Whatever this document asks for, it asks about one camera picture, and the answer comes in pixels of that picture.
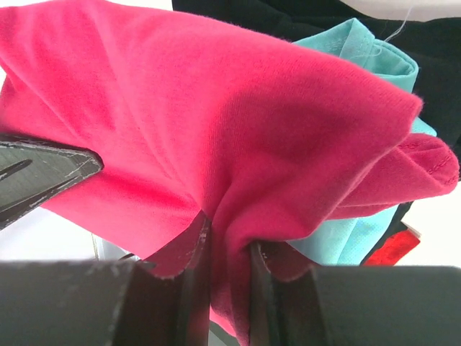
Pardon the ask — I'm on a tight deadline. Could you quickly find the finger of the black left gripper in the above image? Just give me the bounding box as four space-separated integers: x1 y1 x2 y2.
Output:
1 133 104 229

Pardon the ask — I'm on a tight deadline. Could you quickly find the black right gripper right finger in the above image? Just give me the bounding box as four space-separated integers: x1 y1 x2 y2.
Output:
250 242 460 346

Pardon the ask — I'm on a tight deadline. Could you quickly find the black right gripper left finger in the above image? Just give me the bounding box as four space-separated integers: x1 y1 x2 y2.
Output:
1 213 211 345

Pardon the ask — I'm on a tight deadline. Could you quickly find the teal t shirt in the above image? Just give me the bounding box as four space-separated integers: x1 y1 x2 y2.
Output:
289 18 419 265

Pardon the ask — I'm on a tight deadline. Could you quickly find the red t shirt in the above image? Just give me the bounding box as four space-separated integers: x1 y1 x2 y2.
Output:
364 229 421 266

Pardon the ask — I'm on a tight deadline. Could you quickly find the pink t shirt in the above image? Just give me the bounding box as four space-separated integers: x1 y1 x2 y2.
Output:
1 1 459 345

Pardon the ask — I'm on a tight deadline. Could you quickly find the black t shirt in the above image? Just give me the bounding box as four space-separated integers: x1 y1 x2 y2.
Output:
172 1 460 265

